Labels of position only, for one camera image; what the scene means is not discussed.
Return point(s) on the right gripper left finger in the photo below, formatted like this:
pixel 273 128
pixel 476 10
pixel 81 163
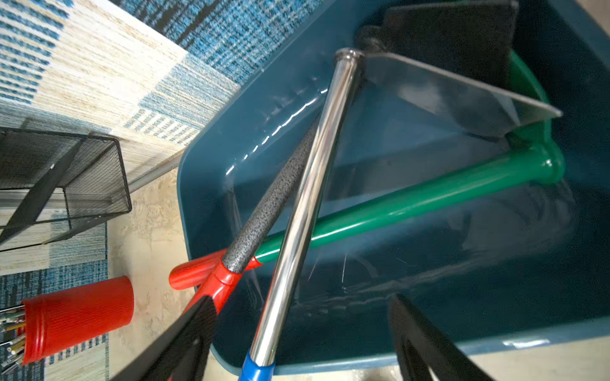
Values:
pixel 181 352

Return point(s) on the black wire shelf rack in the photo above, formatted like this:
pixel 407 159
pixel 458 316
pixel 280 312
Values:
pixel 55 185

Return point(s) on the teal plastic storage box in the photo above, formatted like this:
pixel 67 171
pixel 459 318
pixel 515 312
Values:
pixel 526 266

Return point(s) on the green hoe red grip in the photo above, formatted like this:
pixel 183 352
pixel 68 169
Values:
pixel 533 157

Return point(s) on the chrome hoe blue grip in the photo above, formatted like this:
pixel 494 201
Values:
pixel 476 107

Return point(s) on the grey hoe red grip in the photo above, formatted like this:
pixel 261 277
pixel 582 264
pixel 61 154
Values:
pixel 470 38

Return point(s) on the red pen cup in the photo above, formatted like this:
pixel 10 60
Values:
pixel 48 324

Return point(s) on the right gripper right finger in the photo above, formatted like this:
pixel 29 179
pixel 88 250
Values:
pixel 423 351

